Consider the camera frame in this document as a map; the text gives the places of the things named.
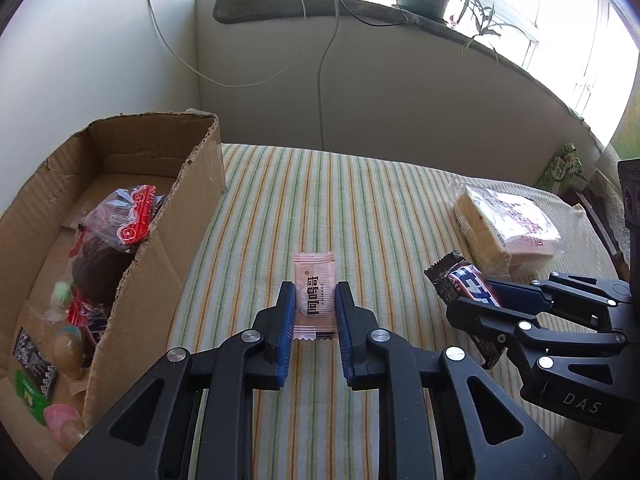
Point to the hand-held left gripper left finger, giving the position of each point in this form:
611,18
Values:
287,332

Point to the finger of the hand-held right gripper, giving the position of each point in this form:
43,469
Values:
575,295
500,322

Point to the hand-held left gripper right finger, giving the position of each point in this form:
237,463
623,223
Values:
342,332

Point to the pink white candy packet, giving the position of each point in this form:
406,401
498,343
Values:
315,290

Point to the brown chocolate bar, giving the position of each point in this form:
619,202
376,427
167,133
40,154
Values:
450,275

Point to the brown cardboard box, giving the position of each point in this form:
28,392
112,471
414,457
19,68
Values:
165,270

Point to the red-edged dark cake packet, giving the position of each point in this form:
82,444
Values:
112,240
87,320

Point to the pink candy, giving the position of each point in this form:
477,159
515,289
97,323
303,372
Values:
62,422

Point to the black printed snack packet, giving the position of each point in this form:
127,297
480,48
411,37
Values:
34,362

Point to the clear packet of sliced cake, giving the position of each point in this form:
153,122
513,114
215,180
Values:
505,225

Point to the green snack bag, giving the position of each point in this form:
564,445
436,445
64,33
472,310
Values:
562,165

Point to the striped bed sheet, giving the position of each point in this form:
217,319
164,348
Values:
350,200

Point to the light green round candy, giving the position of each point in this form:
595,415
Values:
62,294

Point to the flat green snack packet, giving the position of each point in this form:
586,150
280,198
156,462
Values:
31,395

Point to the green spider plant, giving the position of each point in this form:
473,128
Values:
480,15

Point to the dark stone window sill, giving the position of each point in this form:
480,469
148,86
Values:
280,10

